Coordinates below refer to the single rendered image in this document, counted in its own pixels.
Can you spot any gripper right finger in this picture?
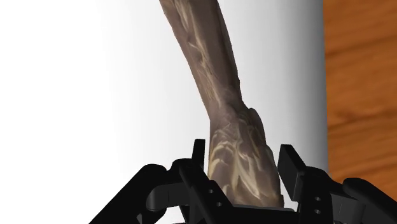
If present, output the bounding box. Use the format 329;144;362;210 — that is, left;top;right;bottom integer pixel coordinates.
277;143;397;224

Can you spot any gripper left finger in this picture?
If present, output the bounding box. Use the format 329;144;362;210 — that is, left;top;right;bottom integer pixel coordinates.
89;139;234;224

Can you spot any brown long carved figure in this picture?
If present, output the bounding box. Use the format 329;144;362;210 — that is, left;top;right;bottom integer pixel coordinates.
158;0;285;208

